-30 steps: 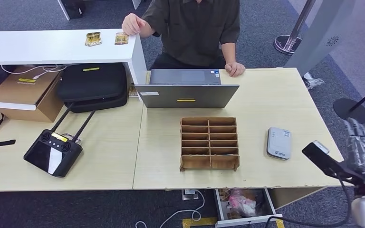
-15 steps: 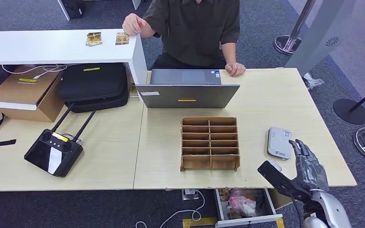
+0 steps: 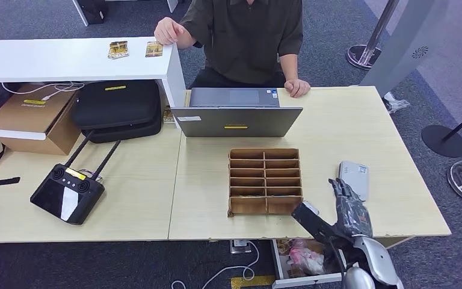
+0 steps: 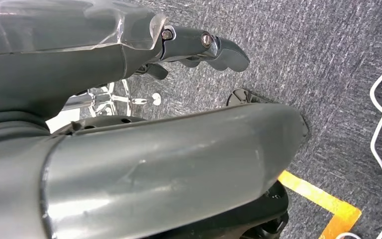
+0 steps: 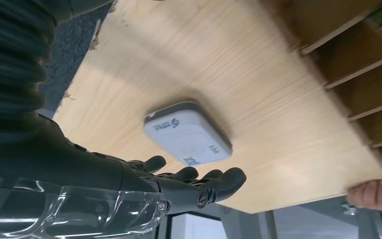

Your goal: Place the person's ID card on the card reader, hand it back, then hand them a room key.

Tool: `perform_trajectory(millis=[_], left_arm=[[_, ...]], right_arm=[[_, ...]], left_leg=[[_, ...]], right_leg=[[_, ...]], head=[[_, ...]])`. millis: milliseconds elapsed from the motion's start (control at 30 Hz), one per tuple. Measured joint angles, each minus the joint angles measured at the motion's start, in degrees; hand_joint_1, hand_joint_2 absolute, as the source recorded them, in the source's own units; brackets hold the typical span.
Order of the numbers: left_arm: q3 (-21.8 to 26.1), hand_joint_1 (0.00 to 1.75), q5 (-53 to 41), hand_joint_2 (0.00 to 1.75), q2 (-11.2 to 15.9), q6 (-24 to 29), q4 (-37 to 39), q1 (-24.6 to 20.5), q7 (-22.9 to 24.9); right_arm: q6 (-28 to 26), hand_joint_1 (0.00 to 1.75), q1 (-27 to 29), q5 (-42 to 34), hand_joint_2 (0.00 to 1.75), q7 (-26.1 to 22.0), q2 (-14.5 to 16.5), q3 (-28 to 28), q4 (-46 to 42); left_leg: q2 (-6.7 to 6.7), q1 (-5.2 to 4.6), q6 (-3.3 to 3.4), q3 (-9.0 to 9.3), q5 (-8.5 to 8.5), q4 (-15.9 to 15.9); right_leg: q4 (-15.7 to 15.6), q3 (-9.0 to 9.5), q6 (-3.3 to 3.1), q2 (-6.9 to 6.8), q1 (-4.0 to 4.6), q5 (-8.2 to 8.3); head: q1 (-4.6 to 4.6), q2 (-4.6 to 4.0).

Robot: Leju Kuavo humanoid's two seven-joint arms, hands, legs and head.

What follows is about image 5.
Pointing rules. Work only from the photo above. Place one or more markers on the chrome stanchion post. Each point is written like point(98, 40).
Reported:
point(349, 209)

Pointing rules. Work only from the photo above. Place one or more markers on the clear plastic hand cover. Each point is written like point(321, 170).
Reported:
point(79, 211)

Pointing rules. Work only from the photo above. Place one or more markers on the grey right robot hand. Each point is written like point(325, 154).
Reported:
point(62, 165)

